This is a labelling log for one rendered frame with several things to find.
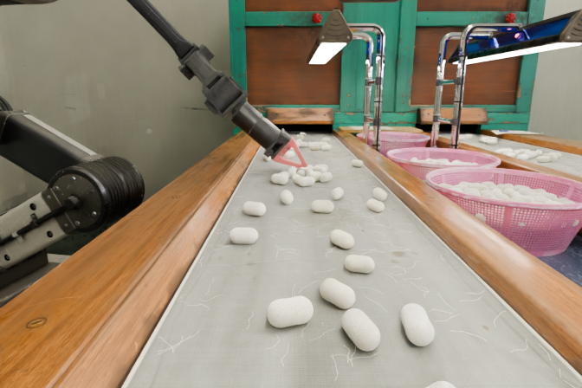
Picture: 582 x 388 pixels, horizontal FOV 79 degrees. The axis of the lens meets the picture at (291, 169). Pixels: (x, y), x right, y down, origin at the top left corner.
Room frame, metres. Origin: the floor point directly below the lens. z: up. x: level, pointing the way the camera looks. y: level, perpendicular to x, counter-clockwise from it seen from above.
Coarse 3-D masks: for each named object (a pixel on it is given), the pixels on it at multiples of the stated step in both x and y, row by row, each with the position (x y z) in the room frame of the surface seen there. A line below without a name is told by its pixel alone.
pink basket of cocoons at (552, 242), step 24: (456, 168) 0.74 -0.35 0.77; (480, 168) 0.74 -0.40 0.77; (456, 192) 0.55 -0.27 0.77; (552, 192) 0.65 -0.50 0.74; (576, 192) 0.61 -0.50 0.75; (504, 216) 0.51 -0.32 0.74; (528, 216) 0.50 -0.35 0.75; (552, 216) 0.49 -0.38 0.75; (576, 216) 0.50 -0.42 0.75; (528, 240) 0.51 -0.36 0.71; (552, 240) 0.50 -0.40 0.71
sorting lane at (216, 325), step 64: (256, 192) 0.65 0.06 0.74; (320, 192) 0.65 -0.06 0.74; (256, 256) 0.38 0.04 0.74; (320, 256) 0.38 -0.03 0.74; (384, 256) 0.38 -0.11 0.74; (448, 256) 0.38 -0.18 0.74; (192, 320) 0.26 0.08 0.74; (256, 320) 0.26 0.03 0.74; (320, 320) 0.26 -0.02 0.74; (384, 320) 0.26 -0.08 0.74; (448, 320) 0.26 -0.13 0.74; (512, 320) 0.26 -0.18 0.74; (128, 384) 0.19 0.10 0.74; (192, 384) 0.20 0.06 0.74; (256, 384) 0.20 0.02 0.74; (320, 384) 0.20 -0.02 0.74; (384, 384) 0.20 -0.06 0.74; (512, 384) 0.20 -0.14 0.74; (576, 384) 0.20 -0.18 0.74
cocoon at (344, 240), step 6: (330, 234) 0.41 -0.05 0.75; (336, 234) 0.41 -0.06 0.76; (342, 234) 0.40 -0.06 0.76; (348, 234) 0.40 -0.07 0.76; (330, 240) 0.41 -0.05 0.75; (336, 240) 0.40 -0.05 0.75; (342, 240) 0.39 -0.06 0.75; (348, 240) 0.39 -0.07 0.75; (342, 246) 0.39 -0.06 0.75; (348, 246) 0.39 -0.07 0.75
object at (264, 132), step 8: (264, 120) 0.81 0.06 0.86; (256, 128) 0.80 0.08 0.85; (264, 128) 0.80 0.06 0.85; (272, 128) 0.81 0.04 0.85; (256, 136) 0.80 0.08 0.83; (264, 136) 0.80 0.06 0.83; (272, 136) 0.80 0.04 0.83; (280, 136) 0.77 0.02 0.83; (264, 144) 0.80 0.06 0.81; (272, 144) 0.77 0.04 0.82; (264, 152) 0.77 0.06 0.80; (272, 152) 0.77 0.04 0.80
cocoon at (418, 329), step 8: (408, 304) 0.25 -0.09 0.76; (416, 304) 0.25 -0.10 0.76; (400, 312) 0.25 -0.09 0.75; (408, 312) 0.25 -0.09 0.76; (416, 312) 0.24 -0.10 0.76; (424, 312) 0.25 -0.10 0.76; (408, 320) 0.24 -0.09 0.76; (416, 320) 0.23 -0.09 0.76; (424, 320) 0.23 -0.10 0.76; (408, 328) 0.23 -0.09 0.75; (416, 328) 0.23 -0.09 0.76; (424, 328) 0.23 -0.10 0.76; (432, 328) 0.23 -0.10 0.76; (408, 336) 0.23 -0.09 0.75; (416, 336) 0.23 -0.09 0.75; (424, 336) 0.22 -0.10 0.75; (432, 336) 0.23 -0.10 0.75; (416, 344) 0.23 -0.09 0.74; (424, 344) 0.22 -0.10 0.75
